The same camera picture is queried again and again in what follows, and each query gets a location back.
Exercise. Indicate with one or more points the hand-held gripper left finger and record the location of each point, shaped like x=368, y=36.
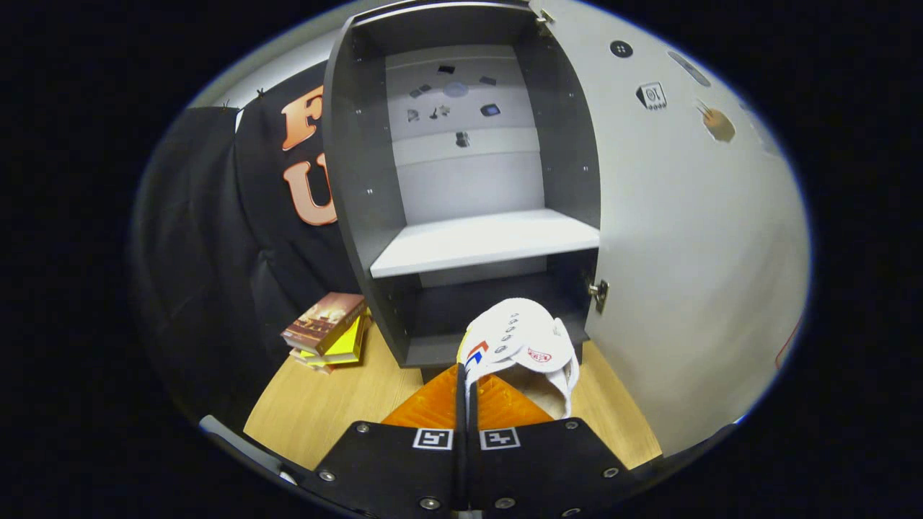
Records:
x=459, y=468

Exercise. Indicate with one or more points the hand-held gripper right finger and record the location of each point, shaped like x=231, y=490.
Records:
x=541, y=461

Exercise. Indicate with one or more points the white shoe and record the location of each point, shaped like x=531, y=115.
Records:
x=526, y=331

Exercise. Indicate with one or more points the beige shoe cabinet door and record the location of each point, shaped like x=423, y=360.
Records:
x=685, y=252

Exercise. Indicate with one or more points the dark grey shoe cabinet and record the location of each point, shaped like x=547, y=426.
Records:
x=360, y=180

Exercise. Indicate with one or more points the metal door hinge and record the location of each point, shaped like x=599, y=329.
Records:
x=544, y=21
x=598, y=294

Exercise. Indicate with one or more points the white cabinet shelf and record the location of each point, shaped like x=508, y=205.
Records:
x=483, y=241

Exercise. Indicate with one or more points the yellow book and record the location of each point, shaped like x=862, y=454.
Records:
x=350, y=344

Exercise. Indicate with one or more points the black backdrop cloth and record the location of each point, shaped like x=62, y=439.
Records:
x=195, y=252

